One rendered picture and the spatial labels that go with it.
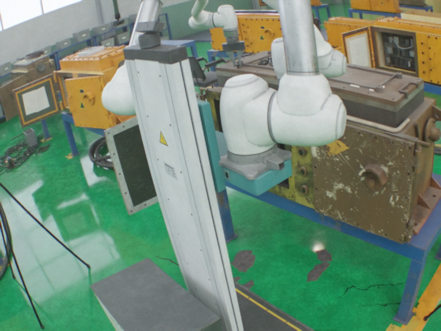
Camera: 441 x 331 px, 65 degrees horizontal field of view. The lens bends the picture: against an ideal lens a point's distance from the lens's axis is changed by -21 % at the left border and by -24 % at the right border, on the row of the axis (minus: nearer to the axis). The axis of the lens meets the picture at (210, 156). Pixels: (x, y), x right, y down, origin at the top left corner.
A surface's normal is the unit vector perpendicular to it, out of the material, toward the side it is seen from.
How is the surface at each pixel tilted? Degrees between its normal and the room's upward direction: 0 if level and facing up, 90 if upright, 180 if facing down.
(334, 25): 90
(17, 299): 0
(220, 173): 90
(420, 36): 90
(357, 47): 90
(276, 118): 69
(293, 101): 77
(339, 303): 0
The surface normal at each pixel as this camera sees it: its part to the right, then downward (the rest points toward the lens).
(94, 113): -0.55, 0.45
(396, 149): -0.75, 0.40
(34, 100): 0.39, 0.33
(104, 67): 0.66, 0.22
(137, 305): -0.18, -0.89
